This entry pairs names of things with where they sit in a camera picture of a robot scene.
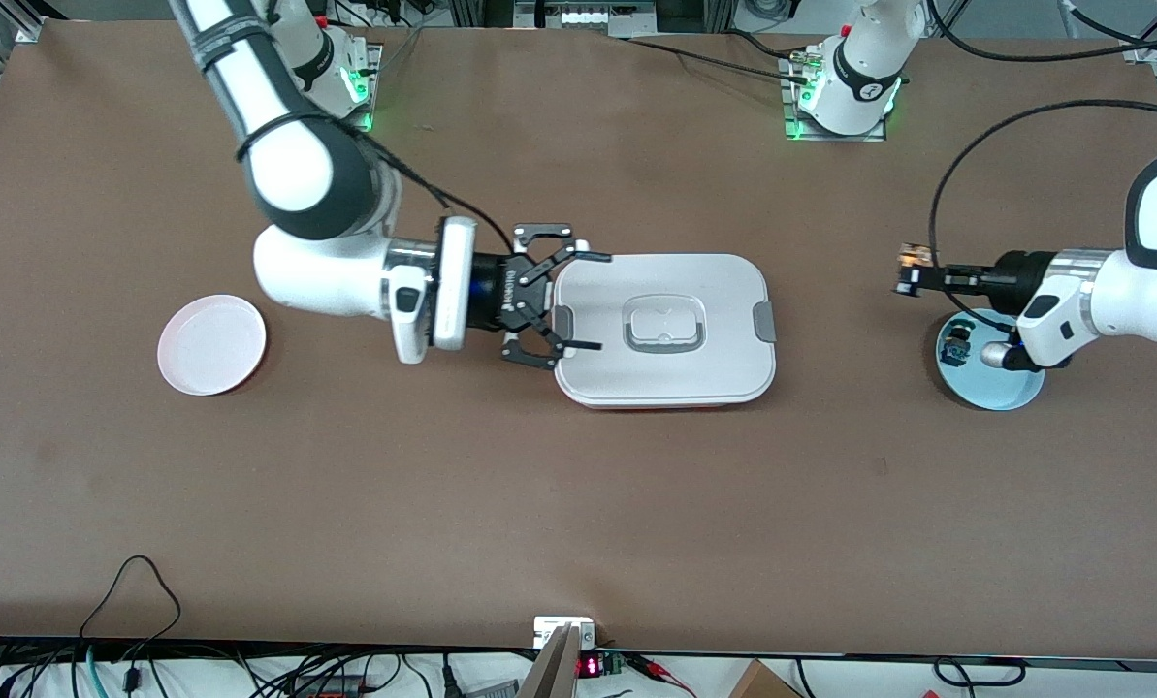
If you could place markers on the white power strip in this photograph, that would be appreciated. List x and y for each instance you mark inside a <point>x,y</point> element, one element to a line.
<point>588,17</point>

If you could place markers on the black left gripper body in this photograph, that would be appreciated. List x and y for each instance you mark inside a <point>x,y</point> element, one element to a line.
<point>1022,272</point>

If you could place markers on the small white mounting block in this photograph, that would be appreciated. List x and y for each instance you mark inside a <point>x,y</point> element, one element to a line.
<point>549,628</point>

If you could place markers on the pink round plate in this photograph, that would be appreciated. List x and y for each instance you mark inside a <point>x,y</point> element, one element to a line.
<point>211,346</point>

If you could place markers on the aluminium corner bracket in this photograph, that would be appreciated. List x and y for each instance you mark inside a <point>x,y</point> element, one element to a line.
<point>23,34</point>

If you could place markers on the red and black clip leads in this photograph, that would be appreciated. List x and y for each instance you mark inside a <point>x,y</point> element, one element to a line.
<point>656,667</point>

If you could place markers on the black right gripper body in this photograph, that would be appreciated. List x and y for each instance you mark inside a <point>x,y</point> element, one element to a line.
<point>494,292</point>

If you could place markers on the aluminium profile bar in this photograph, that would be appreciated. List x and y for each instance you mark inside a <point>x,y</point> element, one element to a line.
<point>551,674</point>

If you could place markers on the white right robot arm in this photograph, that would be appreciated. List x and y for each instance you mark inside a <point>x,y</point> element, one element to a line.
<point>297,165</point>

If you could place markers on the brown cardboard piece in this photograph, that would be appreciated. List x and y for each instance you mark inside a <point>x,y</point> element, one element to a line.
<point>762,683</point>

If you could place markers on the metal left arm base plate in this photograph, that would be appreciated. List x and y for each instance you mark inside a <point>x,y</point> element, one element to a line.
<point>801,135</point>

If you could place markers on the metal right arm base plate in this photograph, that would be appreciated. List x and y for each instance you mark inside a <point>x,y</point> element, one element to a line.
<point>365,121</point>

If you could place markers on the aluminium profile frame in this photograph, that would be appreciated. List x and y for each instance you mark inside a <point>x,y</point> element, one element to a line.
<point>1145,53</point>

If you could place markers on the white lunch box grey clips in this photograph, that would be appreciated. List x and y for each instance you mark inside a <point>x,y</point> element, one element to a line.
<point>714,291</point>

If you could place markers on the light blue round plate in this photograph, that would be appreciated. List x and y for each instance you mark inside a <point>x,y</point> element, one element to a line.
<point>995,388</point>

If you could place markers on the red digit display module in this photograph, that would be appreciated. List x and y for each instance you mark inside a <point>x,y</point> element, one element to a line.
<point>590,666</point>

